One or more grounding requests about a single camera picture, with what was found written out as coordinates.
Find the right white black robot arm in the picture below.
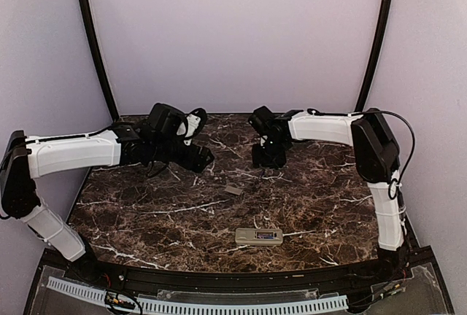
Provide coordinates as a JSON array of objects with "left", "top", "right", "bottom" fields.
[{"left": 248, "top": 106, "right": 406, "bottom": 252}]

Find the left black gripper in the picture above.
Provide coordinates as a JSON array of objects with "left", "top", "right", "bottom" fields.
[{"left": 152, "top": 138, "right": 214, "bottom": 173}]

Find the right black frame post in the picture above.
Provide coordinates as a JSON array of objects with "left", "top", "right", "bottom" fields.
[{"left": 354, "top": 0, "right": 392, "bottom": 112}]

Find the black frame post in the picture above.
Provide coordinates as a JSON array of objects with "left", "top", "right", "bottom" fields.
[
  {"left": 78, "top": 0, "right": 120, "bottom": 120},
  {"left": 354, "top": 0, "right": 392, "bottom": 112}
]

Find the grey battery cover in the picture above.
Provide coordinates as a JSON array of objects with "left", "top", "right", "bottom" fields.
[{"left": 225, "top": 185, "right": 243, "bottom": 196}]

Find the left black frame post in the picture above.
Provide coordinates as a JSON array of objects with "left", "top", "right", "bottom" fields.
[{"left": 78, "top": 0, "right": 120, "bottom": 120}]

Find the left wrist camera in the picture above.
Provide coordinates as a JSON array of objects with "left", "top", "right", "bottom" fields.
[{"left": 177, "top": 108, "right": 207, "bottom": 146}]

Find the blue battery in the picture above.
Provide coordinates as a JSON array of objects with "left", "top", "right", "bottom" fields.
[
  {"left": 256, "top": 232, "right": 275, "bottom": 239},
  {"left": 258, "top": 168, "right": 266, "bottom": 182}
]

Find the black front rail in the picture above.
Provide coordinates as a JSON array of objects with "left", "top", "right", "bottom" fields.
[{"left": 61, "top": 257, "right": 412, "bottom": 295}]

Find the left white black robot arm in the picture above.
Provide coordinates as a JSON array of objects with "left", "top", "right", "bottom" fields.
[{"left": 1, "top": 103, "right": 214, "bottom": 283}]

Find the white slotted cable duct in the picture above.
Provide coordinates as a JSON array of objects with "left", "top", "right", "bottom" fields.
[{"left": 47, "top": 276, "right": 348, "bottom": 315}]

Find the grey remote control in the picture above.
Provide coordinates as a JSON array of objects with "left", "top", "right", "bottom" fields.
[{"left": 235, "top": 228, "right": 283, "bottom": 246}]

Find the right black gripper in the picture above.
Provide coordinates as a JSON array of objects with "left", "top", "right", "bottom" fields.
[{"left": 252, "top": 137, "right": 287, "bottom": 168}]

